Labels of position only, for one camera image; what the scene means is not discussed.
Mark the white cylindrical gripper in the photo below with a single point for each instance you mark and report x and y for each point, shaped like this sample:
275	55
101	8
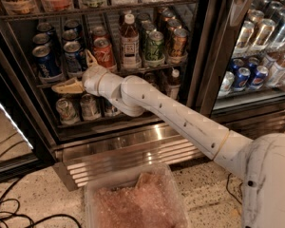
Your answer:
91	78

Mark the blue pepsi can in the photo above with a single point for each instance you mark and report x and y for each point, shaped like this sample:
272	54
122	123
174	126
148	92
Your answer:
75	59
46	62

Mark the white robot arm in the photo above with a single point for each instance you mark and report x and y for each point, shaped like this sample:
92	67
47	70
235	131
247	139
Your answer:
260	163

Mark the red coca-cola can front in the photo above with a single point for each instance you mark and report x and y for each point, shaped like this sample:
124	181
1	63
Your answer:
103	53

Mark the silver can bottom shelf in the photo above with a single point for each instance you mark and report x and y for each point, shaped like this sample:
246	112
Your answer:
89	108

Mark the blue can bottom shelf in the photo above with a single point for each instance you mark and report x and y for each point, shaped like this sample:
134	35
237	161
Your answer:
110	110

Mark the silver green can bottom left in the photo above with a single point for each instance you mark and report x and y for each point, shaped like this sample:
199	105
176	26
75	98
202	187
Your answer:
67	112

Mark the green soda can front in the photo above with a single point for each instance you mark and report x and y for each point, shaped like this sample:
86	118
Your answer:
153	54

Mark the small bottle bottom shelf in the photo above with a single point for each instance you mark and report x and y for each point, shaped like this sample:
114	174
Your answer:
173	84

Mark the orange-brown soda can front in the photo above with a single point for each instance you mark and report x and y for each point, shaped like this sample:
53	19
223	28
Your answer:
177	44

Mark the silver can behind glass left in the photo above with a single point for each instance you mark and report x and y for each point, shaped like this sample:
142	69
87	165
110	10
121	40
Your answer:
226	83

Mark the stainless steel fridge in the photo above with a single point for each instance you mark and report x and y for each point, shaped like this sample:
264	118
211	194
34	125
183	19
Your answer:
87	149

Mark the pepsi can behind glass middle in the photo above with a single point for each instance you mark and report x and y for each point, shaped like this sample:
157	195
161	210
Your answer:
241	78

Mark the pepsi can behind glass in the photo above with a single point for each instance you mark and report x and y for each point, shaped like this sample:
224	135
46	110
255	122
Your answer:
258	76
241	78

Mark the glass fridge door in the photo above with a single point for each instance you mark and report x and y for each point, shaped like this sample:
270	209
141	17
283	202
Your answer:
240	54

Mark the pepsi can behind glass right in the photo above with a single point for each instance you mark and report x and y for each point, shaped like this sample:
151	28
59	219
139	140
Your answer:
258	76

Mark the brown tea bottle white cap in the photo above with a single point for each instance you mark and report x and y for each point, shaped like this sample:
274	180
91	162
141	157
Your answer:
129	43

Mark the clear plastic bin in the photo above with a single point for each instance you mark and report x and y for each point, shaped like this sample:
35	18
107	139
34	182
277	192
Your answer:
140	197

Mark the black cable floor left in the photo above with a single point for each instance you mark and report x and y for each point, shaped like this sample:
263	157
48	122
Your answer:
7	215

